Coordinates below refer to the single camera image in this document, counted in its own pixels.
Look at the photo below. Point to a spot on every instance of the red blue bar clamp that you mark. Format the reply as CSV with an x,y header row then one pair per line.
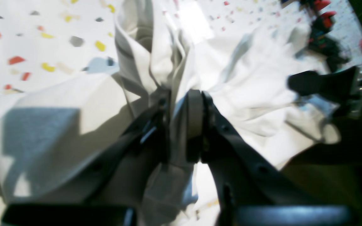
x,y
320,41

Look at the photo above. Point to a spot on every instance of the white T-shirt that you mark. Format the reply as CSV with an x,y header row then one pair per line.
x,y
179,192

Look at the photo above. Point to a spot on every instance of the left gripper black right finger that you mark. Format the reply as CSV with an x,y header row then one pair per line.
x,y
251,192

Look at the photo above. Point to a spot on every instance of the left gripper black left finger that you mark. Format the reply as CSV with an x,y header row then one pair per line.
x,y
109,190

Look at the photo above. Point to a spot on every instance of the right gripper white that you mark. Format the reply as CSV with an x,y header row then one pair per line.
x,y
332,172

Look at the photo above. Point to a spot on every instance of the terrazzo pattern tablecloth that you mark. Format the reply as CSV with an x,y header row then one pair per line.
x,y
75,73

